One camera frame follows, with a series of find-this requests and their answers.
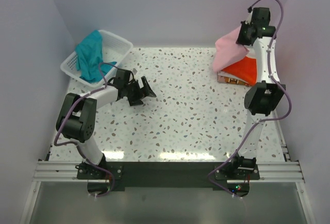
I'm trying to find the teal t-shirt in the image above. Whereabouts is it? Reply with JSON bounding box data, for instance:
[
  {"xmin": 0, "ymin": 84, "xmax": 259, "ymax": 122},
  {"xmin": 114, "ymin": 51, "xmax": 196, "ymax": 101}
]
[{"xmin": 75, "ymin": 30, "xmax": 103, "ymax": 83}]

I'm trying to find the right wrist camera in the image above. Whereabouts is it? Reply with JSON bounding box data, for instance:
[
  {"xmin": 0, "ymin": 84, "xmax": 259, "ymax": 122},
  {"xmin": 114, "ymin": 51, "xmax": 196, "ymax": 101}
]
[{"xmin": 245, "ymin": 6, "xmax": 253, "ymax": 24}]

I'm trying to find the folded light pink garment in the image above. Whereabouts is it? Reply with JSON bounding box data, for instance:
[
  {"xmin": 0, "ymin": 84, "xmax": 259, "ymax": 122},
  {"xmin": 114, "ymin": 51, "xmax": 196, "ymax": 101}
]
[{"xmin": 217, "ymin": 75, "xmax": 227, "ymax": 84}]

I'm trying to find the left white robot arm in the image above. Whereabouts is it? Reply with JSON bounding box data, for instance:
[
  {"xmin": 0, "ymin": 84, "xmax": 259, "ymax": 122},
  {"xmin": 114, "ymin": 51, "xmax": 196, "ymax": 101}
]
[{"xmin": 54, "ymin": 69, "xmax": 156, "ymax": 179}]

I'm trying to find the white plastic basket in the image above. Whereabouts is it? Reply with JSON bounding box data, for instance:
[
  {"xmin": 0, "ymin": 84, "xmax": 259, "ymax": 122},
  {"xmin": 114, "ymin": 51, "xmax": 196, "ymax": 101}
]
[{"xmin": 60, "ymin": 30, "xmax": 133, "ymax": 88}]

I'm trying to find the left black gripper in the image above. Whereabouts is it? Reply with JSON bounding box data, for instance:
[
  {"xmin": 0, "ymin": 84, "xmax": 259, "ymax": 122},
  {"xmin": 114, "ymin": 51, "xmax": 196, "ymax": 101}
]
[{"xmin": 124, "ymin": 76, "xmax": 155, "ymax": 106}]

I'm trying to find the folded patterned orange garment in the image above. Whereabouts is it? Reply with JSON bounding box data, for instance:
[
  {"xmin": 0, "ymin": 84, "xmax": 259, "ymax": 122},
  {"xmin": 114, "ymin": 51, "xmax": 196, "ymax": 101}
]
[{"xmin": 225, "ymin": 77, "xmax": 251, "ymax": 87}]

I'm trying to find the folded orange t-shirt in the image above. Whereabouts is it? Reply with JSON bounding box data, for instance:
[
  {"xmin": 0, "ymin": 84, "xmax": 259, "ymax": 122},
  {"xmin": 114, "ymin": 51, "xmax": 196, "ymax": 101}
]
[{"xmin": 222, "ymin": 56, "xmax": 257, "ymax": 86}]

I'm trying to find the aluminium frame rail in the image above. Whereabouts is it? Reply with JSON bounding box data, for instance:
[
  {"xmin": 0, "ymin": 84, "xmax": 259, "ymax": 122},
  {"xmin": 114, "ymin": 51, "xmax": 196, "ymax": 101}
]
[{"xmin": 32, "ymin": 161, "xmax": 80, "ymax": 182}]

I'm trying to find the pink t-shirt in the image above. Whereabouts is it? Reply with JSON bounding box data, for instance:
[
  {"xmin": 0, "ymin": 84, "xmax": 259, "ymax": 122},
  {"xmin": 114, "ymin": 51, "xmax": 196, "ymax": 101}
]
[{"xmin": 212, "ymin": 26, "xmax": 249, "ymax": 73}]

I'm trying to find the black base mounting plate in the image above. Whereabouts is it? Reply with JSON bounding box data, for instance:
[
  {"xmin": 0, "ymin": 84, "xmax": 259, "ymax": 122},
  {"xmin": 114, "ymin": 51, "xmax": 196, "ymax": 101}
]
[{"xmin": 75, "ymin": 162, "xmax": 260, "ymax": 194}]

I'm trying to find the folded white t-shirt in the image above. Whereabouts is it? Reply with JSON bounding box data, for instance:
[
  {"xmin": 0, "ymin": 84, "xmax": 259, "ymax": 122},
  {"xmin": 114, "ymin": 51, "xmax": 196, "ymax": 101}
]
[{"xmin": 218, "ymin": 71, "xmax": 241, "ymax": 80}]

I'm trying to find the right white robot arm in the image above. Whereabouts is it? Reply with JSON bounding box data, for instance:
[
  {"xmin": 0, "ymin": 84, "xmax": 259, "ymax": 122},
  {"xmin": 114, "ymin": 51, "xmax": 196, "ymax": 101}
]
[{"xmin": 229, "ymin": 7, "xmax": 286, "ymax": 179}]

